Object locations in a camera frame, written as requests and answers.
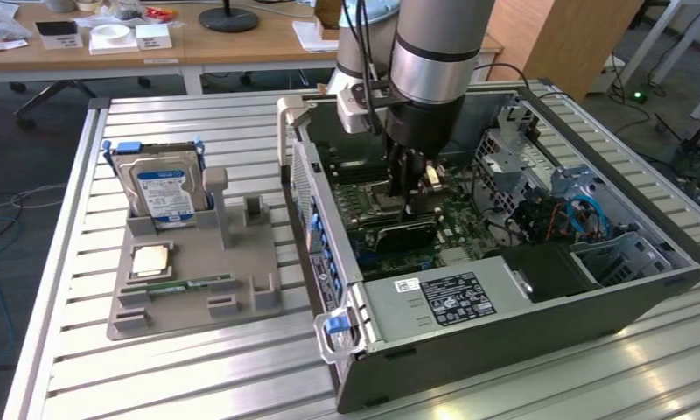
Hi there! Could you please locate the metal disk bay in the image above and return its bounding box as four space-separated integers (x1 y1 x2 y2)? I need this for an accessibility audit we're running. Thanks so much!
569 230 676 290

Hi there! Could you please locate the dark grey open PC case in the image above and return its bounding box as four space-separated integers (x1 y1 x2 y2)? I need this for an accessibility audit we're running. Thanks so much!
274 85 700 415

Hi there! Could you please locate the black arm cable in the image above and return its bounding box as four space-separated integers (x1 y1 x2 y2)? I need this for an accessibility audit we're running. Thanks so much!
341 0 387 135

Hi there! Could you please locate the red wire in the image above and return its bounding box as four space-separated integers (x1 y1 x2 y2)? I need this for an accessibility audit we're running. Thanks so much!
546 203 564 241

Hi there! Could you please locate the brown cardboard box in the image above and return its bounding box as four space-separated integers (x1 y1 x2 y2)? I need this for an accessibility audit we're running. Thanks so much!
313 0 345 32

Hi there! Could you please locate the white paper stack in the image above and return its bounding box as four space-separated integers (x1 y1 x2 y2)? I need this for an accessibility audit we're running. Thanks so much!
290 19 341 54

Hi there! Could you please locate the white box with black top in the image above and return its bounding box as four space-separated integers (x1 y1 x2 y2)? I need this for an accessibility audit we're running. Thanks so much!
34 20 86 50

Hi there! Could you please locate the black round lamp base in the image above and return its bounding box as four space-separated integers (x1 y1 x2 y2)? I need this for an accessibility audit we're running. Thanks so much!
197 0 261 34

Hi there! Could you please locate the black office chair base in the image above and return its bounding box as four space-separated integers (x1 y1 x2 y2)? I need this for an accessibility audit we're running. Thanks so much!
8 78 153 129

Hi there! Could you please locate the perforated metal drive cage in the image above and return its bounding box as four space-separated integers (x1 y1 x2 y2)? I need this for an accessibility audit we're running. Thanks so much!
470 103 562 220

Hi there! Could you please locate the black cable behind case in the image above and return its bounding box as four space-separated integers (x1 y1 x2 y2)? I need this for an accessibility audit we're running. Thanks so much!
470 63 562 96

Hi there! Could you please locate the CPU chip with metal lid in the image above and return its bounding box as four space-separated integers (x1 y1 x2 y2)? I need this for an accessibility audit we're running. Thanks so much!
128 246 173 278

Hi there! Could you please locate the hard disk in blue caddy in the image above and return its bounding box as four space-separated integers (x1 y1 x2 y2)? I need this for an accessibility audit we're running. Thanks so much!
100 136 210 229

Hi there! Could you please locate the green motherboard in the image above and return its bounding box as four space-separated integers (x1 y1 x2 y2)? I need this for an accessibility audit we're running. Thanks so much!
317 143 502 282

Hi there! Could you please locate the grey power supply unit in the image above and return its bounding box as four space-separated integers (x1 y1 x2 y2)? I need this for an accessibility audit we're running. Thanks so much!
349 255 533 345

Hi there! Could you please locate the white box with tape roll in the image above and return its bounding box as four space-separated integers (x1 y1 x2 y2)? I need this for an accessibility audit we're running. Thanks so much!
87 24 141 57

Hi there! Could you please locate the wooden desk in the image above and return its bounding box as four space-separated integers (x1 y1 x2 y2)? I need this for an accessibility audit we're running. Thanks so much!
0 0 502 95

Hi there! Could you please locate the graphics card with metal bracket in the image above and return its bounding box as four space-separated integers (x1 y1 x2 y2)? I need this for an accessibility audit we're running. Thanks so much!
354 217 439 260

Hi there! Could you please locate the black power cable bundle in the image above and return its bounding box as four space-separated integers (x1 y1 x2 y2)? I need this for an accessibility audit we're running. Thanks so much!
507 199 561 244

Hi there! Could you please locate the white floor cable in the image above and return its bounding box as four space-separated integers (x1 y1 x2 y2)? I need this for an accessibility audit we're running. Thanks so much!
0 182 66 212

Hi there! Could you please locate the blue wire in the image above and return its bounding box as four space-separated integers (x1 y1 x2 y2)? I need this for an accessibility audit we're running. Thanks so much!
564 194 613 241

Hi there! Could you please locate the clear plastic bag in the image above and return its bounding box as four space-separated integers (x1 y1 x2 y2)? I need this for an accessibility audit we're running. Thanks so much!
0 2 32 41

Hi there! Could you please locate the installed green RAM stick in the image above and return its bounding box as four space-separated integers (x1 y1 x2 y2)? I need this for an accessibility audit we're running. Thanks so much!
358 212 439 235

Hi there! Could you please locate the plain white box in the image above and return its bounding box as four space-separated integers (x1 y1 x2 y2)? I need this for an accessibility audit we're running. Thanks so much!
134 24 173 52

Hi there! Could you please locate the wooden cabinet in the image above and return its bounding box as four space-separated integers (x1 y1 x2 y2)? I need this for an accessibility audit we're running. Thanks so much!
486 0 646 102

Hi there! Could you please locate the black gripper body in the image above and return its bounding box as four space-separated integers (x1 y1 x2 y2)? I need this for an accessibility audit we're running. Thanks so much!
383 96 466 158

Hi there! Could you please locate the grey plastic parts rack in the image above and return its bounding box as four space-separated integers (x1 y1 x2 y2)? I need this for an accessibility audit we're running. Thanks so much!
104 165 285 342

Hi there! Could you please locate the green loose RAM stick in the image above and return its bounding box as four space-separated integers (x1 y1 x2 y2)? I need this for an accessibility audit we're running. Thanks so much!
120 274 234 294

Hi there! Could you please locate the CPU socket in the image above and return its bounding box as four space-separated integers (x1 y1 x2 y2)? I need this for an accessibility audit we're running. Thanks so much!
365 179 406 216

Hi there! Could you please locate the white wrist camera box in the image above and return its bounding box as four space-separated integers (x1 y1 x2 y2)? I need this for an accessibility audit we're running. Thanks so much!
334 85 386 135

